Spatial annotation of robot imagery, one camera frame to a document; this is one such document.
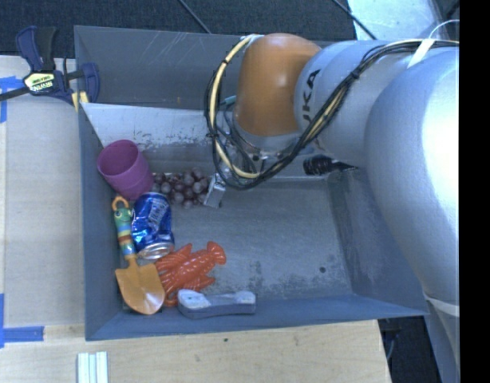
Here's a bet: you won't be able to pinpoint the purple plastic cup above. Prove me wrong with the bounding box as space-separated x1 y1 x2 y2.
96 139 155 203

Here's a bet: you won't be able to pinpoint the crushed blue drink can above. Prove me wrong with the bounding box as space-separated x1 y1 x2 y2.
130 191 176 261

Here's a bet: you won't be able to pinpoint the purple toy grapes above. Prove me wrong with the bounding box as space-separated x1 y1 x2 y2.
150 167 211 210

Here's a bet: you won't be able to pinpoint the grey metal bin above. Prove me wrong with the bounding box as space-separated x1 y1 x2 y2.
73 25 430 342

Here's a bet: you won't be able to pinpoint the pale wood board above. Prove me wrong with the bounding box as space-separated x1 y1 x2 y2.
4 56 87 328

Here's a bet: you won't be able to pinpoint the grey flat bone-shaped block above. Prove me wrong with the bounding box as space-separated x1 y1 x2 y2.
176 288 258 320

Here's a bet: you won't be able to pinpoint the orange toy lobster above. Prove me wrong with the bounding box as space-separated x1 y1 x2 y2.
153 240 228 308

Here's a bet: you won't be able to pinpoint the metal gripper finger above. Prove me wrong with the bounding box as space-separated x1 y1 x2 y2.
203 172 227 210

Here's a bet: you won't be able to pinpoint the orange toy shovel frog handle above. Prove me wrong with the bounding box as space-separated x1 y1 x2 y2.
111 195 167 316

